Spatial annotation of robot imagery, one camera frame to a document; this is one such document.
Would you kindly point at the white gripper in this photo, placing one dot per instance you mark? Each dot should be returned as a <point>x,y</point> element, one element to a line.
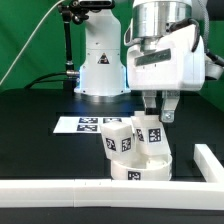
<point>178,64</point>

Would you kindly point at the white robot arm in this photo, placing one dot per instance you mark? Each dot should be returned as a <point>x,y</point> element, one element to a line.
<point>104,72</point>

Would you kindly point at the white paper marker sheet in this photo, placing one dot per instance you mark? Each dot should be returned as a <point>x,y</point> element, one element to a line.
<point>74,124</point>

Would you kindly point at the white L-shaped fence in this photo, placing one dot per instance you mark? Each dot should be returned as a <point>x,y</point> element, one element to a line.
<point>205,195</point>

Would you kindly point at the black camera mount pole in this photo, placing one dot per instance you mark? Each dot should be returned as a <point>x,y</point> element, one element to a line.
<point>73,12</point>

